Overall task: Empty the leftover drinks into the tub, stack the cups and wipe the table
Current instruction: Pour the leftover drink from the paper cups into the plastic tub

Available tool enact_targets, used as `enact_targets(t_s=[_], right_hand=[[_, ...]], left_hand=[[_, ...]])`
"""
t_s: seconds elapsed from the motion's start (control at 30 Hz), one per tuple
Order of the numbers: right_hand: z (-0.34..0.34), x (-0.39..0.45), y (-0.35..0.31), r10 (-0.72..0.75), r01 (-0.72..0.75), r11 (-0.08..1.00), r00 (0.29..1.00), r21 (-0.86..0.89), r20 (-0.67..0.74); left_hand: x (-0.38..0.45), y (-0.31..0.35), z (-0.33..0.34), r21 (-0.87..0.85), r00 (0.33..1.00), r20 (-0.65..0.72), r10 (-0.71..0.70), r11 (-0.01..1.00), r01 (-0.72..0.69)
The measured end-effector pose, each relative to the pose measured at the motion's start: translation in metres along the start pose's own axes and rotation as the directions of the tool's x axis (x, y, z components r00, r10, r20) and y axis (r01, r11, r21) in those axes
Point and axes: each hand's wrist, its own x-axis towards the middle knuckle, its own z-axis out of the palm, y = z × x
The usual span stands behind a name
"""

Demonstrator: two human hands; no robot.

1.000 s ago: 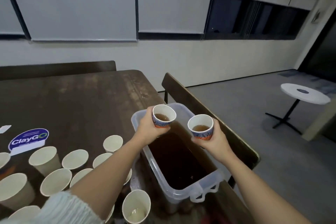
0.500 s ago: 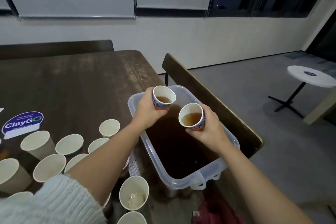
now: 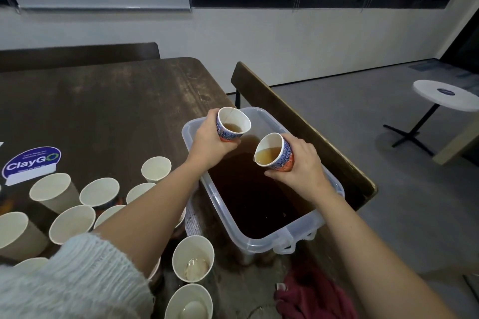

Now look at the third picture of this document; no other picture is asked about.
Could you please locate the round white side table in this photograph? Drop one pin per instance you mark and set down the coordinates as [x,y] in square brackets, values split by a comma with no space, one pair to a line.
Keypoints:
[445,94]

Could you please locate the group of paper cups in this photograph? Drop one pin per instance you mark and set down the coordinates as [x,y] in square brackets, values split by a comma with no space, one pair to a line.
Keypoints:
[71,221]

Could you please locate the dark red cloth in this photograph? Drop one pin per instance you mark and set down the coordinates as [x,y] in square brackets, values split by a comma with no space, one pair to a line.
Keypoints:
[314,296]

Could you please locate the person's left forearm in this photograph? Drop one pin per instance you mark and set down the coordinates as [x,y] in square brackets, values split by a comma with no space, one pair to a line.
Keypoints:
[150,225]

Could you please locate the person's left hand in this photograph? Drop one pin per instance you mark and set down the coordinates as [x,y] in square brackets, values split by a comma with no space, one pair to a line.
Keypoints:
[211,147]

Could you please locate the person's right forearm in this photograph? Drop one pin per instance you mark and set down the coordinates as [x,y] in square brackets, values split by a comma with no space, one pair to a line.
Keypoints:
[374,263]

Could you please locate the dark wooden table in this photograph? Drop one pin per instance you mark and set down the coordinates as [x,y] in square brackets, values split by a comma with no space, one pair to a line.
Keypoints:
[97,98]

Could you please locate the orange blue patterned paper cup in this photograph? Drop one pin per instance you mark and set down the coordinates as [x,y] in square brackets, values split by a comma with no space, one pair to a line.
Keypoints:
[271,152]
[233,124]

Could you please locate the person's right hand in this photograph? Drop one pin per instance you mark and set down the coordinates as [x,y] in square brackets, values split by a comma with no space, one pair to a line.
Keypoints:
[307,177]

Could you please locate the round blue sticker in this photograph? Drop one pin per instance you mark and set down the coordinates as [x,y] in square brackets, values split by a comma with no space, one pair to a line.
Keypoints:
[31,162]

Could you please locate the dark wooden chair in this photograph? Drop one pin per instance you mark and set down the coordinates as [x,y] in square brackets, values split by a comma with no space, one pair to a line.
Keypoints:
[78,55]
[344,173]

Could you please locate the clear plastic storage bin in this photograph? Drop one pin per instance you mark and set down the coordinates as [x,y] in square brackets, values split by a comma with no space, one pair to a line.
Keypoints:
[232,229]

